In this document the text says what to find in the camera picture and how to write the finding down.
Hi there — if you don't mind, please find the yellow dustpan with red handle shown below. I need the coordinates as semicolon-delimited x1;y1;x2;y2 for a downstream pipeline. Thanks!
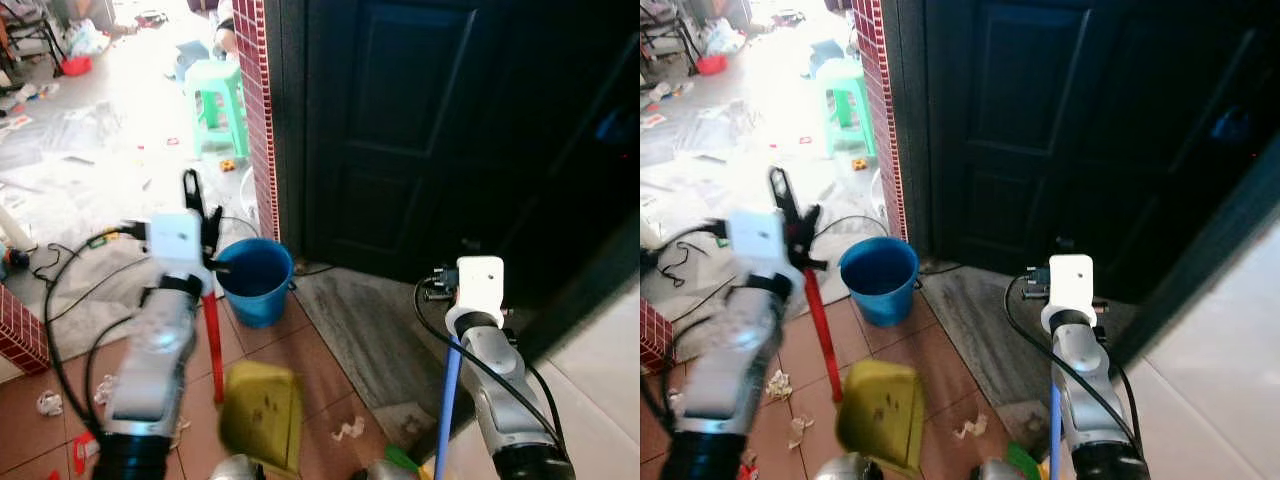
202;288;304;473
803;265;927;473

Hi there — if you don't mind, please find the blue broom handle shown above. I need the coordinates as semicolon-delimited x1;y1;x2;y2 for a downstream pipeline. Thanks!
1047;385;1064;480
432;335;464;480

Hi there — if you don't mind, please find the blue plastic bucket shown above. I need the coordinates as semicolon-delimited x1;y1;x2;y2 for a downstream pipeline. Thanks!
838;236;920;328
214;237;295;329

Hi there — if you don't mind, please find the red tiled pillar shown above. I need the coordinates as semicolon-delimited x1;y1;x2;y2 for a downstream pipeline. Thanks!
854;0;910;242
231;0;282;241

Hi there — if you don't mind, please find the green plastic stool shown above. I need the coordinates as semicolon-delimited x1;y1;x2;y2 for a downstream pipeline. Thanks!
183;59;250;159
821;57;877;157

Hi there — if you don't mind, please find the white plastic bag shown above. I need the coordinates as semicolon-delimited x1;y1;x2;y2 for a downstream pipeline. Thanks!
703;18;748;57
68;19;109;57

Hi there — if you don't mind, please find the grey door mat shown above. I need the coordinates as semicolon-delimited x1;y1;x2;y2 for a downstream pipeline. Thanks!
915;264;1063;426
288;264;471;446

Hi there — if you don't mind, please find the dark metal chair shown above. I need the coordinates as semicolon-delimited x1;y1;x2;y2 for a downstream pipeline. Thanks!
0;0;63;73
640;0;703;63

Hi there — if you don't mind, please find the silver robot left knee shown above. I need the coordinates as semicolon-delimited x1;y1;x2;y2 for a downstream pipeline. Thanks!
209;454;267;480
818;451;873;480

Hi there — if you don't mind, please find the dark panelled door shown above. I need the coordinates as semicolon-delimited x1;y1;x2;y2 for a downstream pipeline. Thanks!
303;0;611;283
923;0;1263;296

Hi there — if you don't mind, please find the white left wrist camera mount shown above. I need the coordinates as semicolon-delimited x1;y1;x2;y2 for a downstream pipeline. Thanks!
147;210;207;291
726;209;793;293

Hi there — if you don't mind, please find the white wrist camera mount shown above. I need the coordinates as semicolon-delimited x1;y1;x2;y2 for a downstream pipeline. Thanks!
445;256;506;336
726;209;793;293
147;210;207;291
1040;254;1097;336

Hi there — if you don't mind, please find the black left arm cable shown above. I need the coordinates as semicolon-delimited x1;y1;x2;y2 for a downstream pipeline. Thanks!
30;222;153;411
645;222;733;421

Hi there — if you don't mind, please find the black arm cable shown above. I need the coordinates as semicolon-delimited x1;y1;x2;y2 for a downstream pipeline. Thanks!
1004;262;1146;451
30;222;153;411
414;262;563;446
645;222;733;421

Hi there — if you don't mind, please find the low red tiled wall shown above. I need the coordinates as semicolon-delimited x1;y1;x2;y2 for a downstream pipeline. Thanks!
640;298;674;377
0;284;51;377

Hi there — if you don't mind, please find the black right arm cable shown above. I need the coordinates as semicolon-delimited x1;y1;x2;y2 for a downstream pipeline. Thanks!
1004;262;1146;451
414;262;563;446

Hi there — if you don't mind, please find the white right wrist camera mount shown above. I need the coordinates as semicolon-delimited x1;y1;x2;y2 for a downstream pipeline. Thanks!
445;256;506;336
1040;254;1097;336

